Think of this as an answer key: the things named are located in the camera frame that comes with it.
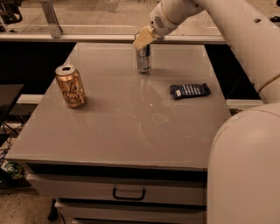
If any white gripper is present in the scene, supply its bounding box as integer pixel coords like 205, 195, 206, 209
133, 0, 204, 50

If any silver blue redbull can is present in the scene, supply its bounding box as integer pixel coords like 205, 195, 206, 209
135, 33, 151, 74

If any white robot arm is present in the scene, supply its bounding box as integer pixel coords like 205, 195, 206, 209
134, 0, 280, 224

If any dark blue rxbar wrapper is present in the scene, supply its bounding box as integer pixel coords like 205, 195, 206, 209
170, 83, 211, 100

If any gold lacroix can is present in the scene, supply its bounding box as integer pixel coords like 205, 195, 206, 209
55, 65, 87, 108

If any upper grey drawer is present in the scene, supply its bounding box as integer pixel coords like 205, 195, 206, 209
27, 174, 206, 206

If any grey drawer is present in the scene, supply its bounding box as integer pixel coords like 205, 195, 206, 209
27, 174, 206, 206
55, 202, 207, 224

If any lower grey drawer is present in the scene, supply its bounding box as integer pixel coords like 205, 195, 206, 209
55, 202, 207, 224

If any green snack bag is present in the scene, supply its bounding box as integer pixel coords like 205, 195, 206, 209
1, 161, 24, 179

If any left metal railing bracket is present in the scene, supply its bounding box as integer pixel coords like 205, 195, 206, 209
39, 0, 62, 39

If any black drawer handle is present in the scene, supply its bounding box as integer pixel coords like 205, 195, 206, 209
112, 187, 146, 201

